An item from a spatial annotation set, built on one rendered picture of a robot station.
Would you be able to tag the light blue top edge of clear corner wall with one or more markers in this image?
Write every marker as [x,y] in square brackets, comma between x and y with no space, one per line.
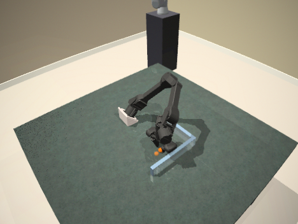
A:
[175,151]

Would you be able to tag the clear l-shaped low wall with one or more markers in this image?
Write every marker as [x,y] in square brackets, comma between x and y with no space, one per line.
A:
[176,155]

